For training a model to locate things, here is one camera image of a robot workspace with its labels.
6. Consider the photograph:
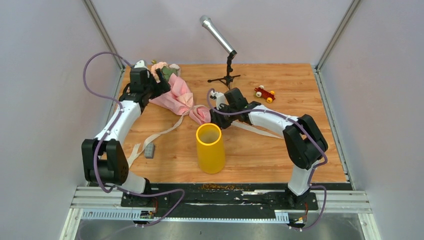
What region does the black tripod microphone stand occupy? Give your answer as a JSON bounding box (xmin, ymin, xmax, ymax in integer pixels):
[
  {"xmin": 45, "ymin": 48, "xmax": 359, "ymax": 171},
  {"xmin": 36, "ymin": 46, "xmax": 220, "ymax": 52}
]
[{"xmin": 207, "ymin": 50, "xmax": 241, "ymax": 90}]

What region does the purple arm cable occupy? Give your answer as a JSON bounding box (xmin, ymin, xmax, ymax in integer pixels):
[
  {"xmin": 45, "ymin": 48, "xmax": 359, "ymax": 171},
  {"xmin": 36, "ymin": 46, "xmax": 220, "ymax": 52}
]
[
  {"xmin": 82, "ymin": 51, "xmax": 186, "ymax": 228},
  {"xmin": 206, "ymin": 88, "xmax": 329, "ymax": 231}
]

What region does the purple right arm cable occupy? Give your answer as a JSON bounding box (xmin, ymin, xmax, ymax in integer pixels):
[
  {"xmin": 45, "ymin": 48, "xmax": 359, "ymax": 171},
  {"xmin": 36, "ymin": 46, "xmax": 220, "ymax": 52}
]
[{"xmin": 206, "ymin": 88, "xmax": 329, "ymax": 231}]

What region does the pink flower bouquet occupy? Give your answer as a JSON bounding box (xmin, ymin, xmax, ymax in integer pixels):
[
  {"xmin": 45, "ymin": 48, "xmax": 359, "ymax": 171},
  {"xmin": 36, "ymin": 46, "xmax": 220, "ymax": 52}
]
[{"xmin": 149, "ymin": 61, "xmax": 211, "ymax": 125}]

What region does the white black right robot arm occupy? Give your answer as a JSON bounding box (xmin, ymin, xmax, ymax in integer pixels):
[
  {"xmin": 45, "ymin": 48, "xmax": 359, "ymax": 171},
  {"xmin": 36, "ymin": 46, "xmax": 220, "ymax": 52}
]
[{"xmin": 206, "ymin": 87, "xmax": 328, "ymax": 209}]

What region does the red toy car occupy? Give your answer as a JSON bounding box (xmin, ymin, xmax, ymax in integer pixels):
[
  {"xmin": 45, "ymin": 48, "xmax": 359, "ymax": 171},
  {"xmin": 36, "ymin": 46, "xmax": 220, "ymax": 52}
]
[{"xmin": 254, "ymin": 85, "xmax": 276, "ymax": 103}]

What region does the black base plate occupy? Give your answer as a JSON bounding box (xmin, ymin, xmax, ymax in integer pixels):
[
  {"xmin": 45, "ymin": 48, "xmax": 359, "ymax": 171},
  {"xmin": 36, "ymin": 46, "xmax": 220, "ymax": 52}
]
[{"xmin": 120, "ymin": 183, "xmax": 319, "ymax": 219}]

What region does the yellow cylindrical vase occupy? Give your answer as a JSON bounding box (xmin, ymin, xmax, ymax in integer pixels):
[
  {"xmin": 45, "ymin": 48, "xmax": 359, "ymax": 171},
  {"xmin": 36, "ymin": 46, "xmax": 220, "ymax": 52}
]
[{"xmin": 195, "ymin": 123, "xmax": 226, "ymax": 174}]

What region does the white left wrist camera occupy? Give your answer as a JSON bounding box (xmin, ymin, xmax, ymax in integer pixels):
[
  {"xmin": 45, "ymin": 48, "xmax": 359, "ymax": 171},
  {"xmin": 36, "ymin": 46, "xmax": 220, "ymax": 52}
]
[{"xmin": 132, "ymin": 59, "xmax": 148, "ymax": 69}]

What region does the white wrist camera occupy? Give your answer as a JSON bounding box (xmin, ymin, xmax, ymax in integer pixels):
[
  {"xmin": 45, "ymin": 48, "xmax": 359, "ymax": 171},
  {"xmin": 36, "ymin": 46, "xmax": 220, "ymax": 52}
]
[
  {"xmin": 209, "ymin": 91, "xmax": 228, "ymax": 110},
  {"xmin": 132, "ymin": 59, "xmax": 148, "ymax": 69}
]

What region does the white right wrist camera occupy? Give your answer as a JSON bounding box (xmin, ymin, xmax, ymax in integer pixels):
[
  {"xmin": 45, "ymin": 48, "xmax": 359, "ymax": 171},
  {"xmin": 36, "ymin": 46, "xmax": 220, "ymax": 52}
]
[{"xmin": 209, "ymin": 91, "xmax": 228, "ymax": 110}]

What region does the silver microphone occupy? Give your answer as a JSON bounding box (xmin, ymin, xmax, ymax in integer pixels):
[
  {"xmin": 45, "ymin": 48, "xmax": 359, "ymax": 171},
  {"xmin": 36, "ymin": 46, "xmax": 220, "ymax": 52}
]
[{"xmin": 199, "ymin": 15, "xmax": 237, "ymax": 60}]

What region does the white slotted cable duct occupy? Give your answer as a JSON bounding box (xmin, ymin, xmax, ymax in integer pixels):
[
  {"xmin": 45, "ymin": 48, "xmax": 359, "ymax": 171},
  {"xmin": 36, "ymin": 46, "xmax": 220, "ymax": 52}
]
[{"xmin": 80, "ymin": 210, "xmax": 290, "ymax": 223}]

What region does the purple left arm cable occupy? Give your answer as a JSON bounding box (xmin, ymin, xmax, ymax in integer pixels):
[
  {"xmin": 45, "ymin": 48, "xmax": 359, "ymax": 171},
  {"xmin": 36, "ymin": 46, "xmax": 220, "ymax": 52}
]
[{"xmin": 82, "ymin": 51, "xmax": 186, "ymax": 228}]

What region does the grey building brick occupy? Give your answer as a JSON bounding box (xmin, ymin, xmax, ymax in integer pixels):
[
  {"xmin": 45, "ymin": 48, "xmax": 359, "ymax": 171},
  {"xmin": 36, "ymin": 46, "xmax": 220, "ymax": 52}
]
[{"xmin": 143, "ymin": 142, "xmax": 155, "ymax": 159}]

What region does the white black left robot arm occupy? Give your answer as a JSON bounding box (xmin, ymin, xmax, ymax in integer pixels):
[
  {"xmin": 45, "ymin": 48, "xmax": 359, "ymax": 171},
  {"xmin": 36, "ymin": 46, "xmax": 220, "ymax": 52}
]
[{"xmin": 81, "ymin": 67, "xmax": 171, "ymax": 207}]

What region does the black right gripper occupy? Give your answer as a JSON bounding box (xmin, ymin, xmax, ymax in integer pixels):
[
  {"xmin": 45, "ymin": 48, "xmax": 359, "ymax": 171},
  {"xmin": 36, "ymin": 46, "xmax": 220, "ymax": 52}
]
[{"xmin": 208, "ymin": 104, "xmax": 237, "ymax": 133}]

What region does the white printed ribbon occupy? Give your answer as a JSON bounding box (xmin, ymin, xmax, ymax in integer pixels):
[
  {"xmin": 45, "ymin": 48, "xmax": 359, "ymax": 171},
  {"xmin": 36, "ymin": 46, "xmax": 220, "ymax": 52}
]
[{"xmin": 127, "ymin": 104, "xmax": 283, "ymax": 167}]

